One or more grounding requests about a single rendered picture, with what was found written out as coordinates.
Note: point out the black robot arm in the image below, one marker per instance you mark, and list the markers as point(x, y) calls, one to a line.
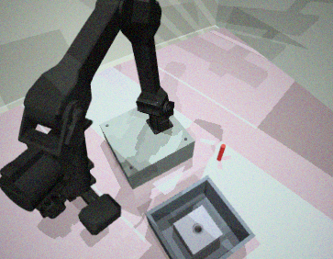
point(60, 98)

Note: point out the red peg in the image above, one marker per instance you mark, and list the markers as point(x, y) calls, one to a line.
point(221, 151)

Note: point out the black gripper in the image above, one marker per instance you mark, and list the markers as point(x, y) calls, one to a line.
point(100, 211)

